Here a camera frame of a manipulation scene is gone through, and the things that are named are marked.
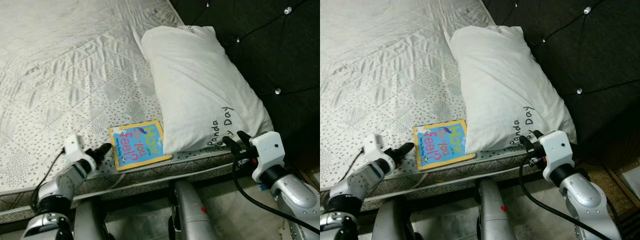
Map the yellow blue children's book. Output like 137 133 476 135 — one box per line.
412 119 477 171
108 120 173 172

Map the white pillow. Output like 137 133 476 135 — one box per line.
140 25 274 153
444 25 578 152

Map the dark bed base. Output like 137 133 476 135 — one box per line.
360 167 551 213
0 170 261 226

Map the silver robot left leg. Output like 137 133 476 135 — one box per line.
371 197 413 240
72 200 113 240

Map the silver robot leg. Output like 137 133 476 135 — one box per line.
168 180 218 240
72 200 113 240
474 179 516 240
371 197 413 240

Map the silver robot right leg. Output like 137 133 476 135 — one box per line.
474 179 516 240
168 180 218 240

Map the grey quilted mattress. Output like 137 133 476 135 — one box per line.
320 0 581 211
0 0 281 223

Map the black tufted headboard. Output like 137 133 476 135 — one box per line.
169 0 321 173
481 0 640 166

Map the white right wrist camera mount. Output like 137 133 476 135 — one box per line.
248 131 286 183
539 130 575 182

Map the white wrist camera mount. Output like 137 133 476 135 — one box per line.
63 134 91 163
248 131 286 183
539 130 575 182
363 133 391 162

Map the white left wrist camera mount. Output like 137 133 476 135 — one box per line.
363 133 391 162
63 134 91 163

